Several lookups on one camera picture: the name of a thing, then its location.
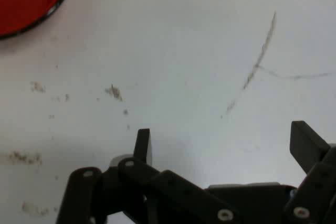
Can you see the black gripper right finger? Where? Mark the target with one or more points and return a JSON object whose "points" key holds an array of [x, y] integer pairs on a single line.
{"points": [[304, 145]]}

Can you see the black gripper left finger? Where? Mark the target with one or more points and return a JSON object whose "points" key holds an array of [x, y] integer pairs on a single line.
{"points": [[141, 176]]}

